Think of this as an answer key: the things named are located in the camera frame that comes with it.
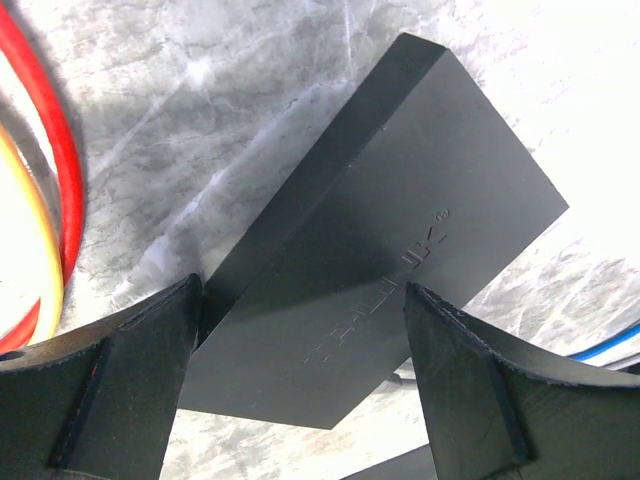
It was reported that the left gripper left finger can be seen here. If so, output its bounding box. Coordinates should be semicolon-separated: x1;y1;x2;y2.
1;274;202;479

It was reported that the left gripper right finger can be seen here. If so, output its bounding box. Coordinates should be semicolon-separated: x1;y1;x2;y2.
339;281;640;480

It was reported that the blue ethernet cable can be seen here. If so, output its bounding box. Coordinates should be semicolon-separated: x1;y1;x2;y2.
567;329;640;364

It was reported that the grey ethernet cable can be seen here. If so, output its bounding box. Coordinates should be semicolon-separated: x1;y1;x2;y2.
387;367;419;389

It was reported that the red ethernet cable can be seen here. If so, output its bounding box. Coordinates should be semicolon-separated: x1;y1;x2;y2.
0;0;86;351

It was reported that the black network switch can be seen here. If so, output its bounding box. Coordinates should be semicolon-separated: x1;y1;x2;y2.
179;33;567;429

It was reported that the yellow ethernet cable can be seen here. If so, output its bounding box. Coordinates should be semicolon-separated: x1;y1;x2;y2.
0;124;66;341

